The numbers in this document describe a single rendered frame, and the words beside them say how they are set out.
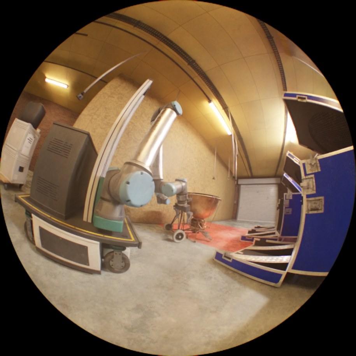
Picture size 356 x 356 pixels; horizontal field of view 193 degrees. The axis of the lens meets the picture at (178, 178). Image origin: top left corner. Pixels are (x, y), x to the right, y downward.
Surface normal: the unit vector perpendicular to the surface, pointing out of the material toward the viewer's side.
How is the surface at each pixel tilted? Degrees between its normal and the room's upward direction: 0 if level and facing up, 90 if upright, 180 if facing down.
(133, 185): 95
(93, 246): 90
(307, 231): 90
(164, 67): 180
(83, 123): 90
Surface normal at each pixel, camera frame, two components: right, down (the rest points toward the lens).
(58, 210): 0.55, -0.10
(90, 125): 0.72, -0.04
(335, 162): -0.89, -0.26
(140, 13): -0.18, 0.96
